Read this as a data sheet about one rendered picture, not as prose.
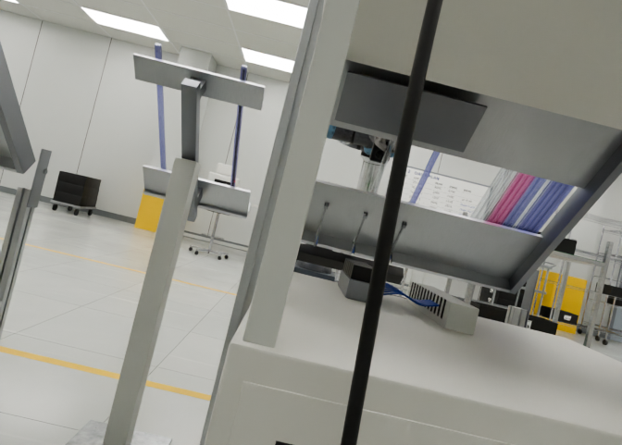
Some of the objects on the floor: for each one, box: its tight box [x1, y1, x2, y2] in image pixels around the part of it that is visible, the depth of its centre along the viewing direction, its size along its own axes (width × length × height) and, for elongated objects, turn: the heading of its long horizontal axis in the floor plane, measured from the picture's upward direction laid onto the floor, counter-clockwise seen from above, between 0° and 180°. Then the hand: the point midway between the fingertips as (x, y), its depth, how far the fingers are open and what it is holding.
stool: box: [189, 210, 229, 260], centre depth 605 cm, size 50×53×62 cm
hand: (388, 151), depth 114 cm, fingers closed, pressing on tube
